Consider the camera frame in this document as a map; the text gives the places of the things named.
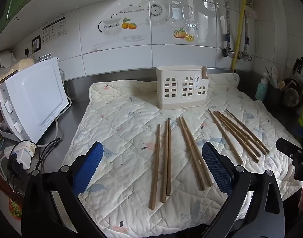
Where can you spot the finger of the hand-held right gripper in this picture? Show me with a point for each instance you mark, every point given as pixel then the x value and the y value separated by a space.
pixel 288 147

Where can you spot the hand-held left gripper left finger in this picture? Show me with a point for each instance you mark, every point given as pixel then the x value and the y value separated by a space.
pixel 89 168

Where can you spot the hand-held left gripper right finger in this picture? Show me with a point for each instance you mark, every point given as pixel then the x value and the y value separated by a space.
pixel 216 168

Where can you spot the cream house-shaped utensil holder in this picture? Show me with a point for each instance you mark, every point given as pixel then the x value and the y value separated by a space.
pixel 166 72

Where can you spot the white quilted printed mat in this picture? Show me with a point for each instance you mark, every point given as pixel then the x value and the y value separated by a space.
pixel 121 153

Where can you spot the black utensil cup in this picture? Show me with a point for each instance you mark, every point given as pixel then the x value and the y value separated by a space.
pixel 275 96

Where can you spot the wooden spoon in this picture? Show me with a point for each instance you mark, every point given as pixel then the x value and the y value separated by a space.
pixel 281 84

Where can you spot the teal pump bottle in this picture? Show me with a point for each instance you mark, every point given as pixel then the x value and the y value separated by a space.
pixel 261 89

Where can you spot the white power adapter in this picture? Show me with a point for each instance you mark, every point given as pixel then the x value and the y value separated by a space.
pixel 23 155

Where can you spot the pale green utensil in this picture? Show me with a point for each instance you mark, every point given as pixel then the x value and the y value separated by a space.
pixel 269 78

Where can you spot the white rice paddle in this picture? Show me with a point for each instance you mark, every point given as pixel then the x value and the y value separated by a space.
pixel 274 75

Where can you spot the floral printed cloth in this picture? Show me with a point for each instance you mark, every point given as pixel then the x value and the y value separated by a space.
pixel 15 209

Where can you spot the white toaster oven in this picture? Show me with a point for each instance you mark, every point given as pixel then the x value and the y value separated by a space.
pixel 34 99

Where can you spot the metal angle valve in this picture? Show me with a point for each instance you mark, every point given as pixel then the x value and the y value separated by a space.
pixel 245 55

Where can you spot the metal valve with red button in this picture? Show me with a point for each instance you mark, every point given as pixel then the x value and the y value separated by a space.
pixel 228 50

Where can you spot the pale plastic bag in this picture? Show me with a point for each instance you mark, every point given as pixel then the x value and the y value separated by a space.
pixel 25 64

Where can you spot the yellow gas pipe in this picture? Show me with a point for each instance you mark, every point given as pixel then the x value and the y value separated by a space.
pixel 239 29

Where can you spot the white electric kettle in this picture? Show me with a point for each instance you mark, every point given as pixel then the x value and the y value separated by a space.
pixel 6 58

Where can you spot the green cabinet door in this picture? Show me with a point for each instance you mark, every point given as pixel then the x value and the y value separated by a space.
pixel 7 10

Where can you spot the wall power socket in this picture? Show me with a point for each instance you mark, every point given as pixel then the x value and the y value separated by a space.
pixel 36 44

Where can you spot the white wall label sticker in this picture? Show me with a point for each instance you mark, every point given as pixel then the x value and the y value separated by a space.
pixel 53 29

